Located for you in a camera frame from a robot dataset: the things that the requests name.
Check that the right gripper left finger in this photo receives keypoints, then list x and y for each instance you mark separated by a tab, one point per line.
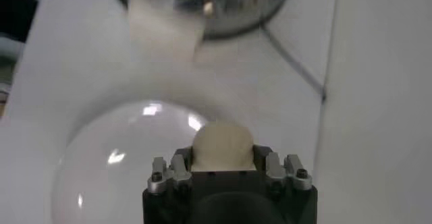
177	174

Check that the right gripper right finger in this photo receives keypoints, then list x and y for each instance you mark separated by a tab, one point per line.
275	173

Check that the white steamed baozi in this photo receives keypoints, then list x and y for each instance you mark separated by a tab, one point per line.
222	144

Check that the stainless steel steamer basket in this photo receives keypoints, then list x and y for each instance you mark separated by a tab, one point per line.
236	2

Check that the round white plate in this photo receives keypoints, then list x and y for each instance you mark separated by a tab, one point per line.
118	185

